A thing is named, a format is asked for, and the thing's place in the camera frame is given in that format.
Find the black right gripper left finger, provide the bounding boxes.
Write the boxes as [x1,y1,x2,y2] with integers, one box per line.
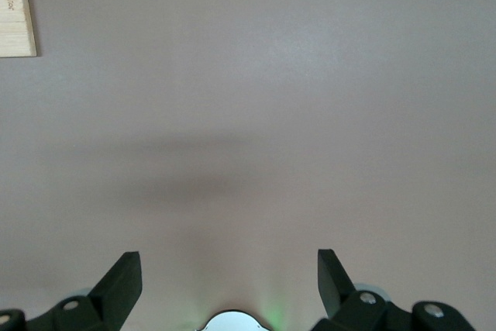
[0,251,143,331]

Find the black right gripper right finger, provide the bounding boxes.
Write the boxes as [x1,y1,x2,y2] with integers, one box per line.
[309,248,478,331]

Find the brown table cover sheet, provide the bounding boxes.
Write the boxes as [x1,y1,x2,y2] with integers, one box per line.
[0,0,496,331]

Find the bamboo cutting board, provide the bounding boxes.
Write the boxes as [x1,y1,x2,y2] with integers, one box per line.
[0,0,38,58]

